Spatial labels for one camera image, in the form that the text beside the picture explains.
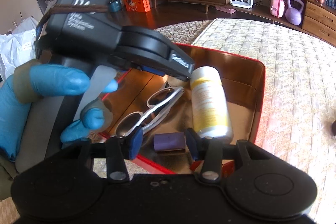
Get white bottle with yellow label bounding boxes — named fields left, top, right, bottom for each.
left=190, top=66, right=234, bottom=142

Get pink flat scale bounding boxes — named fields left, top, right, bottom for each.
left=215, top=5, right=237, bottom=14

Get cream quilted table mat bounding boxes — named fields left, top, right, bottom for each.
left=192, top=18, right=336, bottom=222

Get teal bucket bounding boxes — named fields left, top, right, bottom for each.
left=108, top=0, right=122, bottom=12

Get orange gift box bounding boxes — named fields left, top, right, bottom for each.
left=123, top=0, right=151, bottom=13

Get white sunglasses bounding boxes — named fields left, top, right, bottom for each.
left=115, top=86, right=185, bottom=138

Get white plastic bag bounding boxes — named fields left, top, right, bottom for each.
left=0, top=17, right=38, bottom=80

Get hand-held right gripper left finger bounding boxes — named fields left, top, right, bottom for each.
left=62, top=127, right=143, bottom=184

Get purple kettlebell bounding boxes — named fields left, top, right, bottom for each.
left=285, top=0, right=305, bottom=25

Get person's left forearm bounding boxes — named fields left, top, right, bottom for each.
left=0, top=154, right=20, bottom=201

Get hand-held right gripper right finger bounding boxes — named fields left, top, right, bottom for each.
left=184, top=128, right=265, bottom=184

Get pink toy case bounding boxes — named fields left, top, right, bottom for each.
left=270, top=0, right=286, bottom=18

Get brown cord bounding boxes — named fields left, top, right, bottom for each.
left=43, top=4, right=108, bottom=17

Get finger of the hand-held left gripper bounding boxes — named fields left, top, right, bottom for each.
left=146, top=49, right=195, bottom=82
left=136, top=65, right=166, bottom=77

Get small purple box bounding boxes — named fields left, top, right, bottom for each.
left=154, top=133, right=187, bottom=152

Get person's left hand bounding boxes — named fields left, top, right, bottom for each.
left=0, top=60, right=118, bottom=161

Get red tin box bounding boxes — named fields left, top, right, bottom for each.
left=89, top=43, right=266, bottom=174

